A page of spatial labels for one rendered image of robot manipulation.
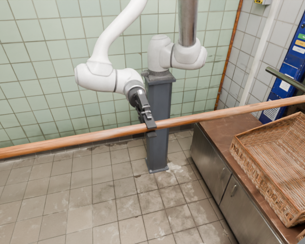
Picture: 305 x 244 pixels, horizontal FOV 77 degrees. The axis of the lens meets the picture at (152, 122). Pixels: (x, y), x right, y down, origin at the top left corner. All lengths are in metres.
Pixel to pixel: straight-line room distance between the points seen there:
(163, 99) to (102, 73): 0.74
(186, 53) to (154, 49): 0.22
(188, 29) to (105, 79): 0.55
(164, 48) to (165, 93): 0.33
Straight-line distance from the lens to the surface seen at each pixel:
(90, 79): 0.83
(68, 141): 0.62
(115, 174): 2.03
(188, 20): 1.12
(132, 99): 0.76
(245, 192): 1.40
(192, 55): 1.25
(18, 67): 1.97
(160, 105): 1.49
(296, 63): 1.64
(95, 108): 2.07
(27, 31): 1.86
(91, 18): 1.77
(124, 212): 1.81
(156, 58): 1.34
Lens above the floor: 1.60
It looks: 38 degrees down
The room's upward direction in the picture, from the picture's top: straight up
